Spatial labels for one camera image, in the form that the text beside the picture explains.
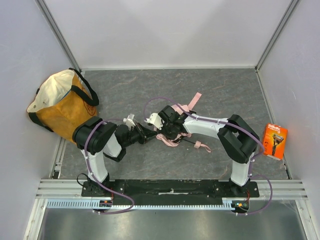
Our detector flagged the purple cable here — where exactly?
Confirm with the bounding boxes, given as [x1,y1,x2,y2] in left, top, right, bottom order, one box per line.
[143,96,273,216]
[83,118,136,216]

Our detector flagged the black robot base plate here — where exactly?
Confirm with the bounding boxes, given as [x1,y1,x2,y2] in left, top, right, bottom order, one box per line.
[81,179,260,205]

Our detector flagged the yellow tote bag black handles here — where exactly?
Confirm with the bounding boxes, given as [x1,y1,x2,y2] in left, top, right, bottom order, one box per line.
[26,68,100,143]

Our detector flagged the pink and black folding umbrella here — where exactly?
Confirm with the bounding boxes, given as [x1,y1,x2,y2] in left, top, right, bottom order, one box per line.
[156,92,212,153]

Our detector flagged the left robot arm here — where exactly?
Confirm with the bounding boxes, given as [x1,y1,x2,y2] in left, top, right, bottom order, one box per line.
[72,114,157,187]

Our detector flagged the orange razor box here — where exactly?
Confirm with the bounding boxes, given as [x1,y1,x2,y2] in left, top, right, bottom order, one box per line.
[261,123,288,161]

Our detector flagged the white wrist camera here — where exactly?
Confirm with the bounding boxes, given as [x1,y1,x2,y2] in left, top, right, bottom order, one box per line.
[123,113,136,128]
[145,113,163,130]

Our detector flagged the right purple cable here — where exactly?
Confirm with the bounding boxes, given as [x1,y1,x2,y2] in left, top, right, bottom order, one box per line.
[143,96,273,216]

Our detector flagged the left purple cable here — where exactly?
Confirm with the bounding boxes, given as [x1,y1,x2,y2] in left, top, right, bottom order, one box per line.
[83,118,136,216]

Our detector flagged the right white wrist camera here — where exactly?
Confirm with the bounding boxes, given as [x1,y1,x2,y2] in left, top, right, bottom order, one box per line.
[145,113,163,130]

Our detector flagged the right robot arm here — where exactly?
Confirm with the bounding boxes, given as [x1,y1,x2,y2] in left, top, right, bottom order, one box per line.
[156,105,260,187]

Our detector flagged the light blue cable duct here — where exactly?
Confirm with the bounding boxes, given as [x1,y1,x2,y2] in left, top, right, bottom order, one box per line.
[46,199,235,211]

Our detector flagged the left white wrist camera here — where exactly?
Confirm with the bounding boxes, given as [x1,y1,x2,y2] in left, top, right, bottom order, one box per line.
[123,113,136,128]

